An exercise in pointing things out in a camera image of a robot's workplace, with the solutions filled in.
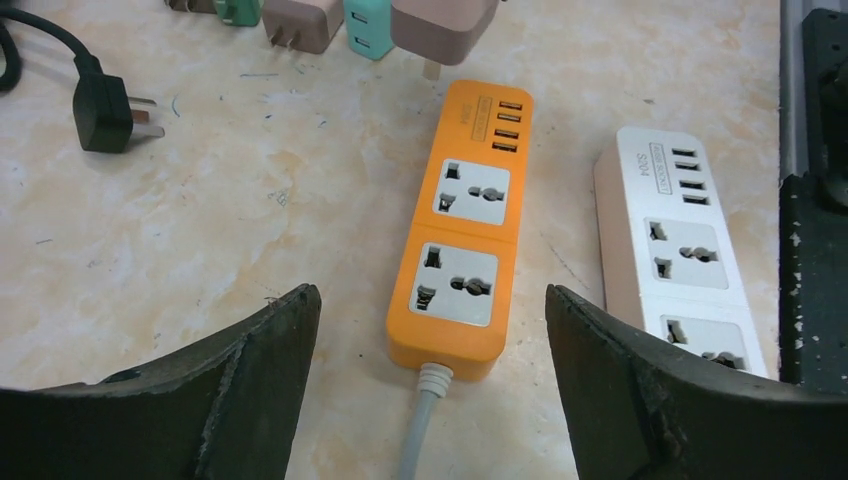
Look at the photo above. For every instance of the white power strip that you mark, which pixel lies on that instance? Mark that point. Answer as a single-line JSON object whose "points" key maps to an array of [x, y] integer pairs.
{"points": [[669, 267]]}

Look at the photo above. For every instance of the pink usb plug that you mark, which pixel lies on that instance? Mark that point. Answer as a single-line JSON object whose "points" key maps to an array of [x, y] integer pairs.
{"points": [[303, 25], [192, 6]]}

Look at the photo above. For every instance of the teal usb plug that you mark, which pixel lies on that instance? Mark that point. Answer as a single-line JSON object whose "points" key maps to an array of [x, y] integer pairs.
{"points": [[368, 27]]}

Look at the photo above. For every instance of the orange power strip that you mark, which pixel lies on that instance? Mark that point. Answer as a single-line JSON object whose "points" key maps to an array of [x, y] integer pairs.
{"points": [[451, 300]]}

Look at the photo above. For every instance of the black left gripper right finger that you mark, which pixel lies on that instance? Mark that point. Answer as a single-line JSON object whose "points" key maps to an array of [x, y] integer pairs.
{"points": [[637, 407]]}

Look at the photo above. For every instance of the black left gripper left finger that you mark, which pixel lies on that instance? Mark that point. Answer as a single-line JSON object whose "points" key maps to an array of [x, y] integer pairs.
{"points": [[224, 407]]}

